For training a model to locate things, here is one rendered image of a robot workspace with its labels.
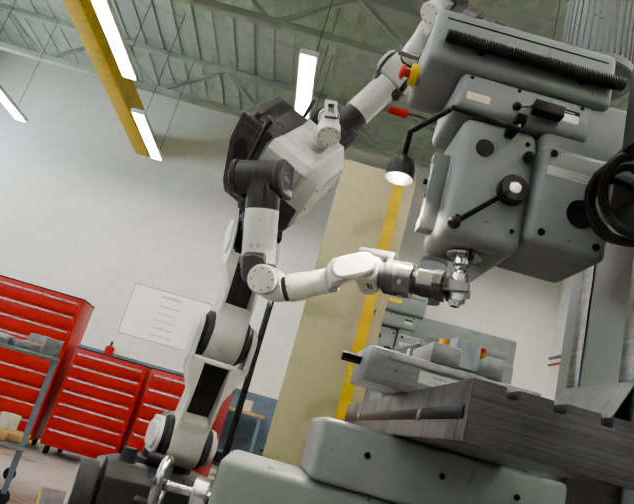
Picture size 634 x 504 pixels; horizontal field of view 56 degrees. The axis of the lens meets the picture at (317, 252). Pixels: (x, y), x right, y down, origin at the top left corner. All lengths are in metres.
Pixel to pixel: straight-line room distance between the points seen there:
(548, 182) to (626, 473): 0.81
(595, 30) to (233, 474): 1.42
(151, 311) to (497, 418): 10.05
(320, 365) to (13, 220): 9.25
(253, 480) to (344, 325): 2.02
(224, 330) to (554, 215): 0.99
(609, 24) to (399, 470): 1.26
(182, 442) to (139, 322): 8.84
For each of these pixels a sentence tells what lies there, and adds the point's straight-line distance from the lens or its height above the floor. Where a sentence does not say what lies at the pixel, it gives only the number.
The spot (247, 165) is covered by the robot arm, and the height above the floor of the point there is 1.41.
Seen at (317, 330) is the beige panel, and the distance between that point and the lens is 3.14.
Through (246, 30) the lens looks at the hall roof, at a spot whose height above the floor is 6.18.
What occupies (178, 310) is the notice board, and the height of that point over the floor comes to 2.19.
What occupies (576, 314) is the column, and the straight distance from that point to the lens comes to 1.77.
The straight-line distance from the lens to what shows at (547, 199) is 1.50.
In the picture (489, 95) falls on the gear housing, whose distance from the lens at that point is 1.56.
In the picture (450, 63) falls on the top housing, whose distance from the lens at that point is 1.58.
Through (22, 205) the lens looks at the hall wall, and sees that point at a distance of 11.86.
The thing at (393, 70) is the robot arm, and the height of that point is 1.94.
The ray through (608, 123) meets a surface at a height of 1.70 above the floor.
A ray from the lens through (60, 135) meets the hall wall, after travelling 12.19.
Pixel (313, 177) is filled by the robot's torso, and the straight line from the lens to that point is 1.69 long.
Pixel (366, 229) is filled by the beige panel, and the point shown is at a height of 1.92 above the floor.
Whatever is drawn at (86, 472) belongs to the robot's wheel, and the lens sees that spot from 1.70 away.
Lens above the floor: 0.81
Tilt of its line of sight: 16 degrees up
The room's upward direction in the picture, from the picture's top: 16 degrees clockwise
